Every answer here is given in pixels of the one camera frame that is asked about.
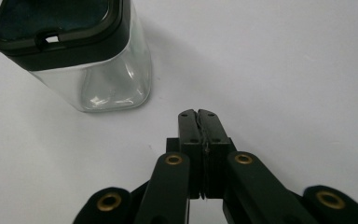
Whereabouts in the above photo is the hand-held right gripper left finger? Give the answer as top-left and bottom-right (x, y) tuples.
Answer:
(166, 108), (205, 200)

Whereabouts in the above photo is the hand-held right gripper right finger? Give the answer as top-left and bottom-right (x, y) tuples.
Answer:
(197, 108), (238, 200)

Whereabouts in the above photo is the clear jar with black lid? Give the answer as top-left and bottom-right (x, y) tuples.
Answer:
(0, 0), (153, 113)

